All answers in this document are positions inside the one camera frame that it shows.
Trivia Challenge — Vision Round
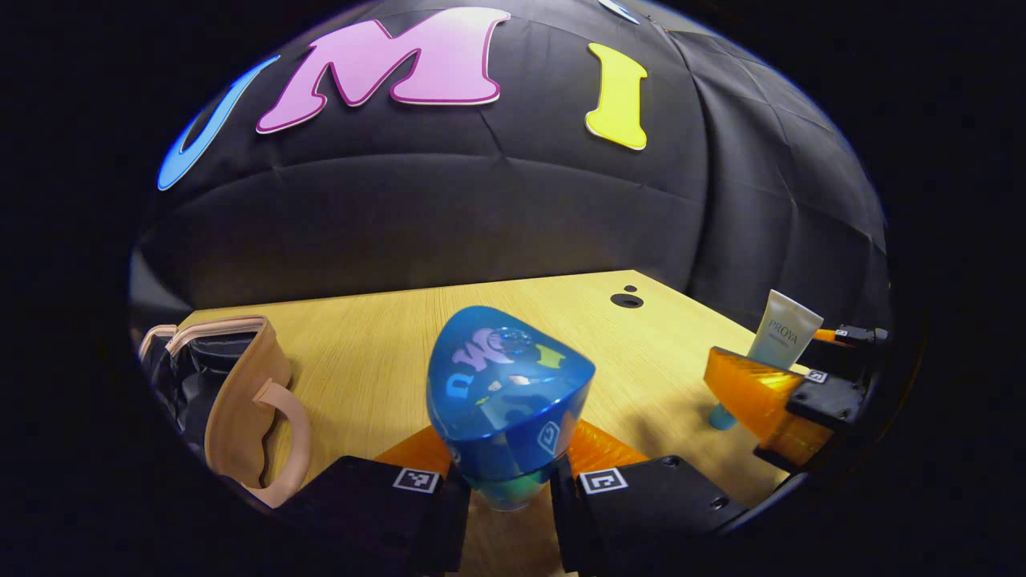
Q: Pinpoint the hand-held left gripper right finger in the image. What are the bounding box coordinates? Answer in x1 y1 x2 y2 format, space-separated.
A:
551 418 750 577

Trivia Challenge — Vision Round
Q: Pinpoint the black backdrop cloth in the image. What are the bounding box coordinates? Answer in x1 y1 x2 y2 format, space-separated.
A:
128 0 892 337

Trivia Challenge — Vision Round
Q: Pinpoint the pink suitcase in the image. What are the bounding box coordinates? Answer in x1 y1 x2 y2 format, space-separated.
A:
138 315 313 510

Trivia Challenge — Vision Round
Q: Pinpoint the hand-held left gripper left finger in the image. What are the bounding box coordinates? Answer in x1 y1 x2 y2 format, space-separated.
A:
273 425 472 577

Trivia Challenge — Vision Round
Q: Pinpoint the white and blue cream tube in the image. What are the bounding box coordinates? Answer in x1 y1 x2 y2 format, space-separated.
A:
709 289 825 431

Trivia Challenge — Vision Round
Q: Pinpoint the blue skin care bottle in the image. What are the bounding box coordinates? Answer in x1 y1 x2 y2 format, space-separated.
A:
426 305 597 512

